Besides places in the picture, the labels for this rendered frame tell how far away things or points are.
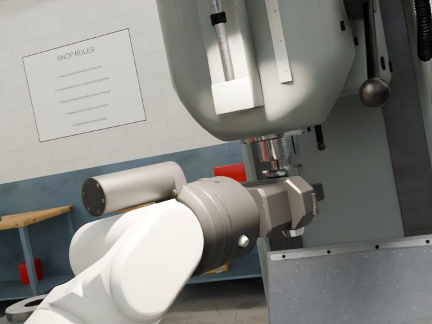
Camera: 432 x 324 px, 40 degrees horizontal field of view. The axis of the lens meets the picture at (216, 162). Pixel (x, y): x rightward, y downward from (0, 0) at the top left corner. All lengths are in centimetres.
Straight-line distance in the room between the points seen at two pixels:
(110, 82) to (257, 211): 507
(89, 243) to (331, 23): 32
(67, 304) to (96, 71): 528
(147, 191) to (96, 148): 523
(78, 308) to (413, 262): 71
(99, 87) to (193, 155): 111
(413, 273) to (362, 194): 15
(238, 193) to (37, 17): 558
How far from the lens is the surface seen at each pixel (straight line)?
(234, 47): 58
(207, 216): 55
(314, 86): 62
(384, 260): 107
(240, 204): 58
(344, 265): 108
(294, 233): 70
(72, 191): 595
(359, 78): 78
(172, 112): 536
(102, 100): 569
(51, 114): 601
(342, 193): 108
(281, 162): 69
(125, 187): 52
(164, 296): 48
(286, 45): 61
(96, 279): 46
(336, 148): 107
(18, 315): 91
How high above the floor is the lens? 133
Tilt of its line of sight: 3 degrees down
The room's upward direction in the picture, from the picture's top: 11 degrees counter-clockwise
